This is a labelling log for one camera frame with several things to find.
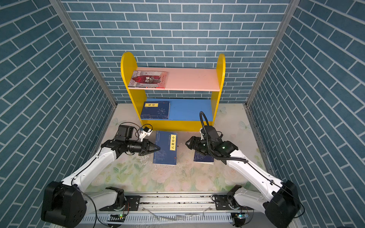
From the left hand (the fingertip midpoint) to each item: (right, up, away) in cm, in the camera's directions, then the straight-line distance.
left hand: (161, 150), depth 74 cm
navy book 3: (+21, -8, +16) cm, 28 cm away
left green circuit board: (-21, -35, -2) cm, 40 cm away
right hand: (+15, +2, +3) cm, 16 cm away
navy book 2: (+2, +3, +5) cm, 7 cm away
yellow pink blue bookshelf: (+19, +37, +44) cm, 60 cm away
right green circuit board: (+42, -33, -3) cm, 53 cm away
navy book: (-8, +22, +20) cm, 31 cm away
